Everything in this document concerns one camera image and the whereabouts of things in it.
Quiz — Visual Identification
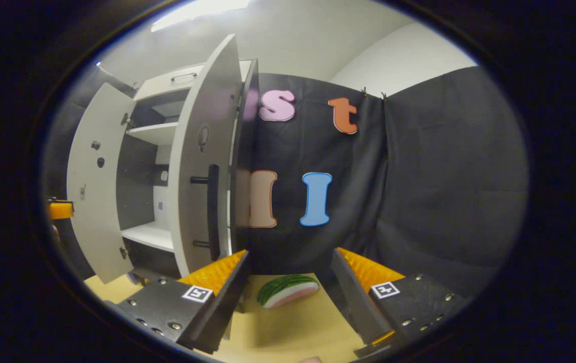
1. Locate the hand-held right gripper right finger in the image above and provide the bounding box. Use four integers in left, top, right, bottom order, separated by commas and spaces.
332, 247, 471, 357

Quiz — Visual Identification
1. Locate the white cabinet drawer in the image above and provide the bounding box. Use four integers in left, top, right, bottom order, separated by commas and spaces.
134, 63, 253, 101

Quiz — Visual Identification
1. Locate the black backdrop cloth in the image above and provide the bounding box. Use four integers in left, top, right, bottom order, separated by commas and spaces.
46, 66, 529, 298

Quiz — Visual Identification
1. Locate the toy watermelon slice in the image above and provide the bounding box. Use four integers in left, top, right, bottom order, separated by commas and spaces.
257, 274, 320, 309

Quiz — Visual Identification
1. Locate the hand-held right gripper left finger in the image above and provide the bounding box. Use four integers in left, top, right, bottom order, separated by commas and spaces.
106, 250, 250, 355

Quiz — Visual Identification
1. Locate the white cabinet shelf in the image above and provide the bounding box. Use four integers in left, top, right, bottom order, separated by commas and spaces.
126, 123, 178, 146

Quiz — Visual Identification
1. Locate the black door handle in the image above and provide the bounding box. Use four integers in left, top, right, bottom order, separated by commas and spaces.
190, 164, 221, 262

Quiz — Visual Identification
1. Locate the white cabinet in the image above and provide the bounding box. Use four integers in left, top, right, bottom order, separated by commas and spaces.
116, 59, 261, 283

